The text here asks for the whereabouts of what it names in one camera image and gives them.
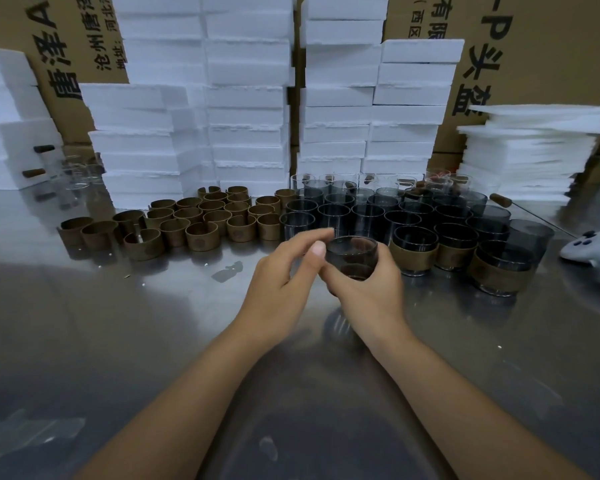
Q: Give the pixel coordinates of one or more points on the person's right hand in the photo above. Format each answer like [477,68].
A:
[375,309]

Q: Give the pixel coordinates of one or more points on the person's left hand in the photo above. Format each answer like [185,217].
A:
[275,294]

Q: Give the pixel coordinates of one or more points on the smoky transparent plastic cup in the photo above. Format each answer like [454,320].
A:
[505,252]
[457,234]
[415,235]
[350,252]

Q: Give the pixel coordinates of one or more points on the group of brown sleeve rings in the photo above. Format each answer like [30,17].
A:
[202,237]

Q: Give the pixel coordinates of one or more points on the cluster of transparent plastic cups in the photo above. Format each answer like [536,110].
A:
[370,214]

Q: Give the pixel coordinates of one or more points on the bunch of clear plastic cups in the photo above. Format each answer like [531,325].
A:
[80,172]

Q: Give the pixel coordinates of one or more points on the person's left forearm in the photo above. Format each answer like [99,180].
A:
[180,419]

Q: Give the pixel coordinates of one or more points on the person's right forearm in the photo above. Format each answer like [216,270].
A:
[470,424]

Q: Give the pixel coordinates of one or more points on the stepped stack white foam blocks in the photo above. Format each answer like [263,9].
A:
[340,104]

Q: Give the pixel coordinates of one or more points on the tall stack white foam blocks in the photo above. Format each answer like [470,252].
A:
[220,94]

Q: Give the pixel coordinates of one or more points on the stack of thin foam sheets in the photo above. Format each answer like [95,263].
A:
[525,154]

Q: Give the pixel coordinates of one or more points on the brown cork stick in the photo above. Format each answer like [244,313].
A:
[34,172]
[44,148]

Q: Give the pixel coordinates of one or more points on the large printed cardboard box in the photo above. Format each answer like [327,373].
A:
[555,49]

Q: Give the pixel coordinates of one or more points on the stack of white foam blocks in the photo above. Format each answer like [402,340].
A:
[5,124]

